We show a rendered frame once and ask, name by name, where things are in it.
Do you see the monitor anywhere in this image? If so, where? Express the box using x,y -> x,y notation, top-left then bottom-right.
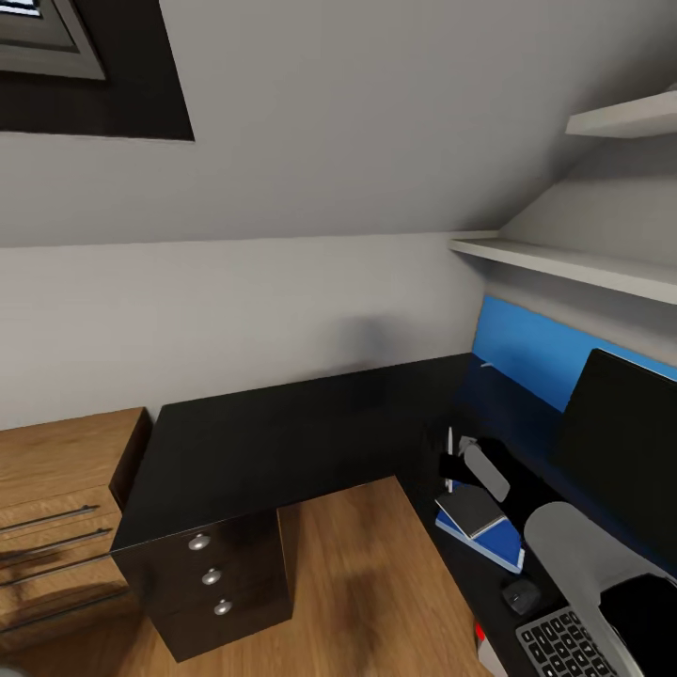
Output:
545,348 -> 677,572

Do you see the mouse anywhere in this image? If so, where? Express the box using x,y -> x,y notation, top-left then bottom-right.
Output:
502,575 -> 541,615

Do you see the notebook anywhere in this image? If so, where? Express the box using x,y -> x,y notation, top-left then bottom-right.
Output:
436,484 -> 507,541

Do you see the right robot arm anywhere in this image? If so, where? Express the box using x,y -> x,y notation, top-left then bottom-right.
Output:
438,436 -> 677,677

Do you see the keyboard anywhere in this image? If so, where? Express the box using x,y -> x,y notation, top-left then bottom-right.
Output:
515,606 -> 619,677

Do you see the folder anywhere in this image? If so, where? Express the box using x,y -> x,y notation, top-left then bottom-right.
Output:
435,481 -> 527,575

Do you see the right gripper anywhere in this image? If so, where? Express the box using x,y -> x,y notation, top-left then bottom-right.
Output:
438,453 -> 486,489

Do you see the desktop computer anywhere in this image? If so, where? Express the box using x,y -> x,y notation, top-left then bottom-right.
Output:
476,624 -> 509,677

